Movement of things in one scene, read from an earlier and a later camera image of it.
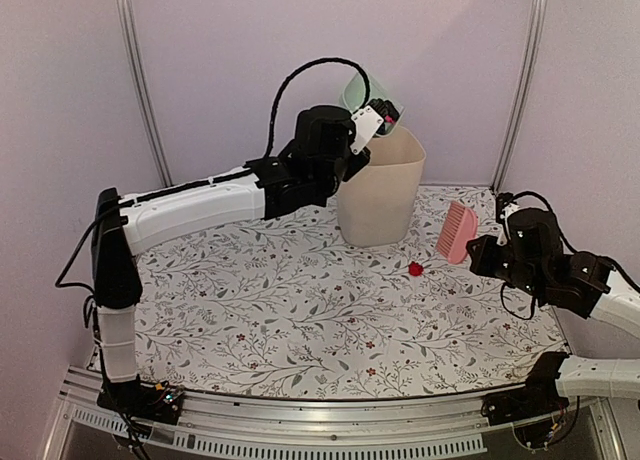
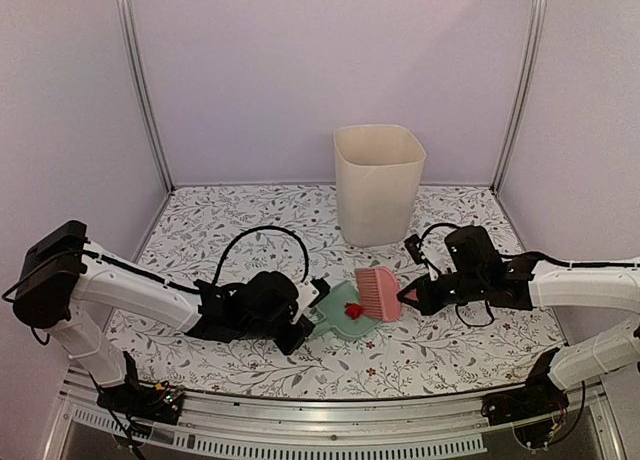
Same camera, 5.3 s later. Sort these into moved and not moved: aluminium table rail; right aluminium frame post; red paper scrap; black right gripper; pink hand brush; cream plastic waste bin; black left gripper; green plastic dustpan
Moved: black left gripper; pink hand brush; red paper scrap; black right gripper; green plastic dustpan
Not moved: right aluminium frame post; cream plastic waste bin; aluminium table rail
